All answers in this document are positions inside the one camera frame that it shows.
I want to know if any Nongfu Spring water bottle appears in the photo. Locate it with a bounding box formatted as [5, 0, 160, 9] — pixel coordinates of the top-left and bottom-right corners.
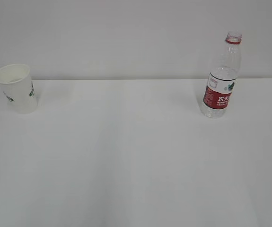
[200, 31, 242, 118]

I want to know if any white paper cup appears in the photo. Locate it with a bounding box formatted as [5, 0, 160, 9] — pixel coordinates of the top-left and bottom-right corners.
[0, 64, 37, 114]

